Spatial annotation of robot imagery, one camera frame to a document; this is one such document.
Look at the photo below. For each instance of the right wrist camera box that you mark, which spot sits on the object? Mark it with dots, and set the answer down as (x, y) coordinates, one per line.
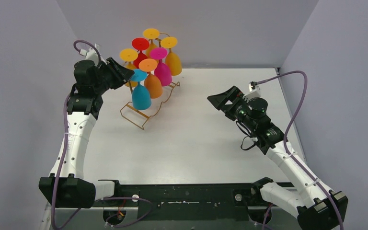
(254, 90)

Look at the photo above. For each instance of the blue plastic wine glass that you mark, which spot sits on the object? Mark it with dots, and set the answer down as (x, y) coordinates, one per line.
(140, 95)

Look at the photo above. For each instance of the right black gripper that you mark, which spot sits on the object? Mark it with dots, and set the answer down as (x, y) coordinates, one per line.
(220, 100)

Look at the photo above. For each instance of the yellow front-left wine glass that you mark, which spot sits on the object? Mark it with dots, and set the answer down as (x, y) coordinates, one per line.
(129, 55)

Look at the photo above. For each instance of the gold wire glass rack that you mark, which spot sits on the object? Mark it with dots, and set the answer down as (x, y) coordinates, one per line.
(139, 118)

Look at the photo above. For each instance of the orange plastic wine glass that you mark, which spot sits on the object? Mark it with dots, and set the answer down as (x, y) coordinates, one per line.
(151, 83)

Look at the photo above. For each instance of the magenta plastic wine glass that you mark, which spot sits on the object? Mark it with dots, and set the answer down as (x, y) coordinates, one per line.
(162, 71)

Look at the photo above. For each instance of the yellow right wine glass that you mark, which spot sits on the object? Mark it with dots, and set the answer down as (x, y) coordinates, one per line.
(172, 60)

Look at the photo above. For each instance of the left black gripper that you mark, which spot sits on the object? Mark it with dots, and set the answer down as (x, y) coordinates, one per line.
(112, 74)

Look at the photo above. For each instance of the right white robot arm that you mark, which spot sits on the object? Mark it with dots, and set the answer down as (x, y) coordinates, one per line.
(315, 205)

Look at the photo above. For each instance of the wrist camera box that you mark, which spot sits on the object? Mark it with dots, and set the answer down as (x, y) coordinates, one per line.
(254, 90)
(92, 54)

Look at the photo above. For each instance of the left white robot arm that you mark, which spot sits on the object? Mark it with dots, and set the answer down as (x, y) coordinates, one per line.
(65, 186)

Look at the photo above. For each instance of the black base frame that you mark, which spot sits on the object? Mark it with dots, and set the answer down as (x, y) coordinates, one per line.
(187, 202)

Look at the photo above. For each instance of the yellow back wine glass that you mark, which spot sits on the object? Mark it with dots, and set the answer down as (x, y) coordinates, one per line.
(151, 34)

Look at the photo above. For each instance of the red plastic wine glass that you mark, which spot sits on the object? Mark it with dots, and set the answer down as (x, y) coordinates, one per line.
(140, 44)

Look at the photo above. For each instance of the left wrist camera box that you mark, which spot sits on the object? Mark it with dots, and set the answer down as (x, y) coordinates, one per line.
(92, 54)

